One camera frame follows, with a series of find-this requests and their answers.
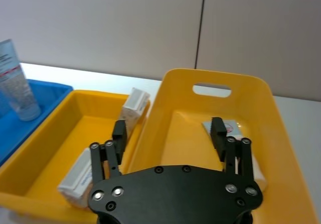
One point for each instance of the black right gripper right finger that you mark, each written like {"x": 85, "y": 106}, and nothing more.
{"x": 218, "y": 136}

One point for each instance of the flat white box red print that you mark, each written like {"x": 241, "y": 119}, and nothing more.
{"x": 234, "y": 128}

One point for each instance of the pale blue squeeze tube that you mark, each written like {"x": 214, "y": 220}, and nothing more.
{"x": 17, "y": 83}

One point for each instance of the shallow yellow plastic tray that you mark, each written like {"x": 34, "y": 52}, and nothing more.
{"x": 72, "y": 133}

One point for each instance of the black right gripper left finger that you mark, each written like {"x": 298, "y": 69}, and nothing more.
{"x": 120, "y": 138}

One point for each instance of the small white carton box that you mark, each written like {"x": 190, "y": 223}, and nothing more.
{"x": 133, "y": 106}
{"x": 75, "y": 181}

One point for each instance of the blue plastic tray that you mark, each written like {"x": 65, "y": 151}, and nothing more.
{"x": 15, "y": 138}

